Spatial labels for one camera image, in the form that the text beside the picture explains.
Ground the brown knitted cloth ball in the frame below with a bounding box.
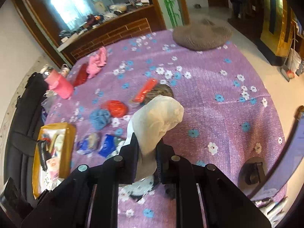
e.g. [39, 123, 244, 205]
[143, 84, 174, 104]

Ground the white plastic bucket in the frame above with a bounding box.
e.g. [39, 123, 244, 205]
[286, 49, 302, 73]

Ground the purple floral tablecloth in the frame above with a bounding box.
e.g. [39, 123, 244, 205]
[41, 29, 288, 228]

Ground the white sock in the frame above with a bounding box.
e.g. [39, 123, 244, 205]
[123, 119, 159, 182]

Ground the red tissue packet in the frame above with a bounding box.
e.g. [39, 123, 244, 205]
[73, 63, 88, 87]

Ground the blue knitted cloth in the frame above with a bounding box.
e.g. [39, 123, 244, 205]
[89, 109, 111, 130]

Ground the pink tissue pack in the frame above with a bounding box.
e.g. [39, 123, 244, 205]
[46, 157, 60, 180]

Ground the pink bottle with knit sleeve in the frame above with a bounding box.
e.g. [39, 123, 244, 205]
[40, 65, 74, 99]

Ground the blue floral tissue pack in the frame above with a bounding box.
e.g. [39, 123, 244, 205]
[98, 134, 125, 158]

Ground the red plastic bag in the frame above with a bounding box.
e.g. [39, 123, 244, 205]
[101, 100, 128, 118]

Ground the yellow cardboard box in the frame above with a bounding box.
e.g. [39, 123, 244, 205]
[32, 123, 76, 199]

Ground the wooden counter cabinet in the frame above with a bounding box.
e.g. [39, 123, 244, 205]
[62, 5, 166, 65]

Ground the grey brown knitted hat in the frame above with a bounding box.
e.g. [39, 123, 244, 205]
[172, 19, 232, 51]

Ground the black gold wet wipe pack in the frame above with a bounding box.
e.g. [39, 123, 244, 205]
[37, 139, 51, 171]

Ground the black sofa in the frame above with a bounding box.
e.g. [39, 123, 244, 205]
[4, 73, 47, 205]

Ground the large yellow black red sponge pack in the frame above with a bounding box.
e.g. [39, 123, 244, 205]
[48, 133, 60, 153]

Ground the pink fluffy cloth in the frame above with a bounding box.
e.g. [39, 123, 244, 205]
[86, 47, 107, 79]

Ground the small rainbow sponge pack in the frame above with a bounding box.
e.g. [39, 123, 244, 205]
[132, 78, 158, 103]

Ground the blue white bagged cloth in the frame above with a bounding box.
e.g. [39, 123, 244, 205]
[76, 132, 101, 155]

